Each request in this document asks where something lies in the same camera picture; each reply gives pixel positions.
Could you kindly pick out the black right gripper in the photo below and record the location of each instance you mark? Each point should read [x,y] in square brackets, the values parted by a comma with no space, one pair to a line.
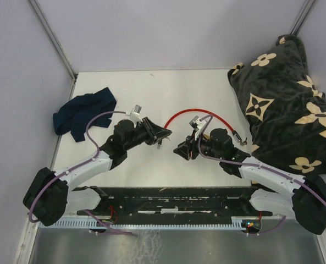
[189,144]

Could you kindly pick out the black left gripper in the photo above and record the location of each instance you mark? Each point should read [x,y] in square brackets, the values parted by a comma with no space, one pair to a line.
[155,132]

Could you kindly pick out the silver key bunch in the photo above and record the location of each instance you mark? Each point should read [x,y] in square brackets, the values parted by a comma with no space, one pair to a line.
[243,142]

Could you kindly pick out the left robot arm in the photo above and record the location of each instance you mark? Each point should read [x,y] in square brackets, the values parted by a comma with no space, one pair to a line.
[54,193]

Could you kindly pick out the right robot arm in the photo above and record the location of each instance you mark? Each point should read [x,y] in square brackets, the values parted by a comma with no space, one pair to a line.
[281,193]

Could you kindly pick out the navy blue cloth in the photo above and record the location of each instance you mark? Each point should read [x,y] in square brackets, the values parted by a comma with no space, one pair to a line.
[74,116]

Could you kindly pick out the black floral blanket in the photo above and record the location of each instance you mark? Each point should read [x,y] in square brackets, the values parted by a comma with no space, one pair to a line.
[285,111]

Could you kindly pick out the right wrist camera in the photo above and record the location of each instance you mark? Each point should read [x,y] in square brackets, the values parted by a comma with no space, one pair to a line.
[197,124]

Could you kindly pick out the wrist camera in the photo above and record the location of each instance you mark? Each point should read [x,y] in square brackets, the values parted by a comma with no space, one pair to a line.
[134,114]
[197,124]

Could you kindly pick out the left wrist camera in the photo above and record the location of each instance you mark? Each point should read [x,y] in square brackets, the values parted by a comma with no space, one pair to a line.
[134,114]

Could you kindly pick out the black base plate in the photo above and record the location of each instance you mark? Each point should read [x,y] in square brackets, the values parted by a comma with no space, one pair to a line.
[137,202]

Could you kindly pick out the white slotted cable duct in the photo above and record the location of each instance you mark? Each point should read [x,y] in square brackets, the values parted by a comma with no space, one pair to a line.
[92,224]

